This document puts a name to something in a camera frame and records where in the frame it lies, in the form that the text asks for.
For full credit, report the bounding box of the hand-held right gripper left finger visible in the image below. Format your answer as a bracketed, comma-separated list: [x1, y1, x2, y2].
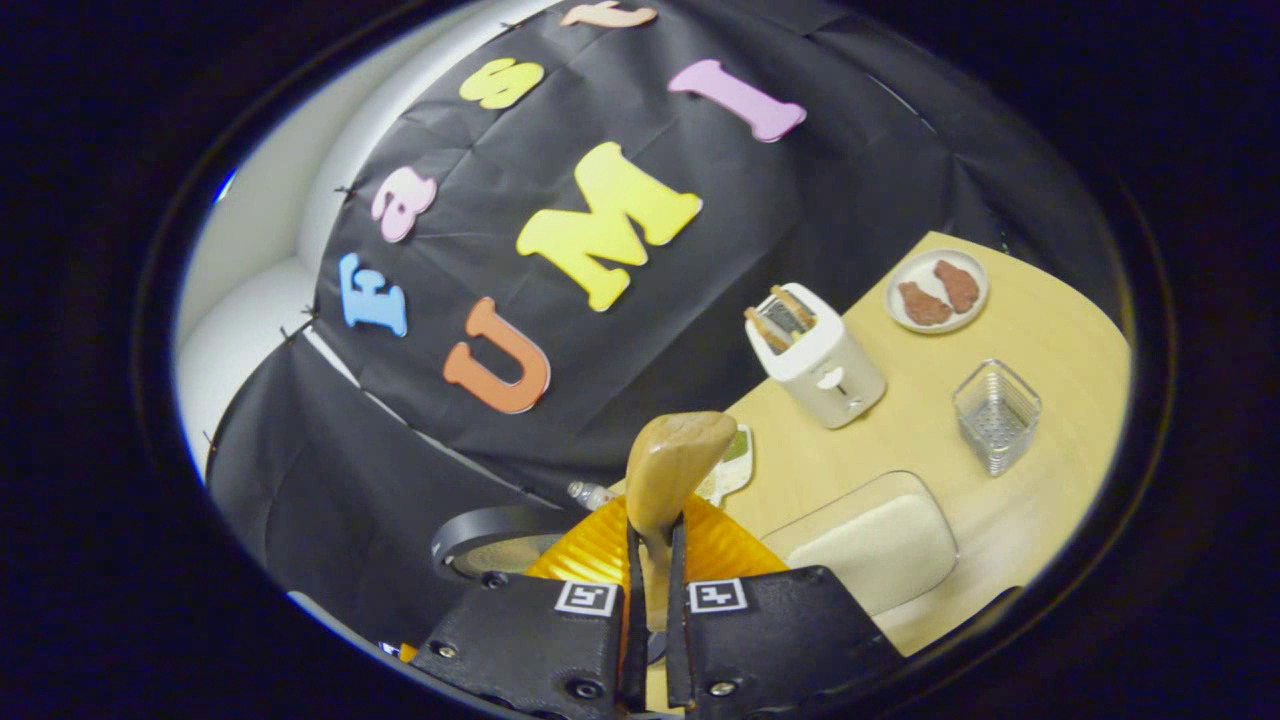
[405, 495, 649, 716]

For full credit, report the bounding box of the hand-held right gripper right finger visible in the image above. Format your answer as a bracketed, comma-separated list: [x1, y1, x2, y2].
[665, 495, 906, 716]

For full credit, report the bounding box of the dark grey rice cooker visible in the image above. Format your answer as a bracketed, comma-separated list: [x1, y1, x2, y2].
[430, 505, 591, 586]

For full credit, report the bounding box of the clear box of rice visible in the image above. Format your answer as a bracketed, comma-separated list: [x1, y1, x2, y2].
[762, 471, 961, 618]

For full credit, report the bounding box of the wooden spoon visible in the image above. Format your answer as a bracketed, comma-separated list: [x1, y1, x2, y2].
[625, 411, 739, 633]

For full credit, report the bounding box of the clear square chopstick holder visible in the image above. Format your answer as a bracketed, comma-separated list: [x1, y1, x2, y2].
[952, 359, 1043, 478]

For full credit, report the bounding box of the white divided seasoning dish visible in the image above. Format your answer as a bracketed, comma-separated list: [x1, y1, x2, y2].
[695, 425, 756, 508]

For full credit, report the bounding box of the white toaster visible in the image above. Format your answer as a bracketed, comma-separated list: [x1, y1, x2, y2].
[744, 283, 888, 431]

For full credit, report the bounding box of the black backdrop cloth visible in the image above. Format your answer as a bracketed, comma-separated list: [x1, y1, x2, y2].
[205, 0, 1126, 641]

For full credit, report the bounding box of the brown toast slice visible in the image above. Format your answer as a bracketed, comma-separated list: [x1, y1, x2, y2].
[770, 285, 817, 332]
[744, 305, 792, 354]

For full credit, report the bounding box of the brown meat piece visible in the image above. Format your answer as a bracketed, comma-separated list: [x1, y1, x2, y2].
[897, 281, 953, 327]
[934, 259, 981, 314]

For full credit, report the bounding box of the white round plate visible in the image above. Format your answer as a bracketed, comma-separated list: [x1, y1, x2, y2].
[885, 248, 991, 335]

